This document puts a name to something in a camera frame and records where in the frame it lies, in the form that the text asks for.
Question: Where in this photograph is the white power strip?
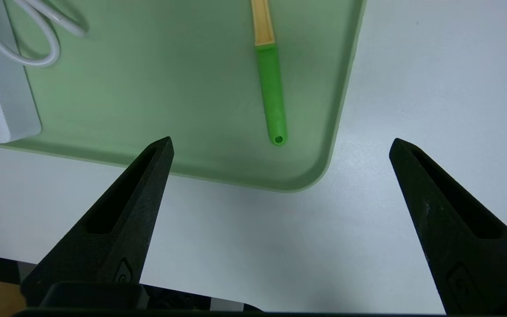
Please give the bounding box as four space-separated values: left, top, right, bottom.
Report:
0 22 42 144

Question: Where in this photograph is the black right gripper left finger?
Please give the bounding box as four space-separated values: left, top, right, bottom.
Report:
20 136 175 309

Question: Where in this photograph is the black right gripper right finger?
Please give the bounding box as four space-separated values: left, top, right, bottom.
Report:
389 138 507 315

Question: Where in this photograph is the light green plastic tray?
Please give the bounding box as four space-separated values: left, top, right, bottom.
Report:
0 0 366 193

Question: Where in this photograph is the yellow spork with green handle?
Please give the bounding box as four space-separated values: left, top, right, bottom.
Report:
251 0 288 147

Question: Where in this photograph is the white power strip cord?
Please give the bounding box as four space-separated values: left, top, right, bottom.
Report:
0 0 89 67

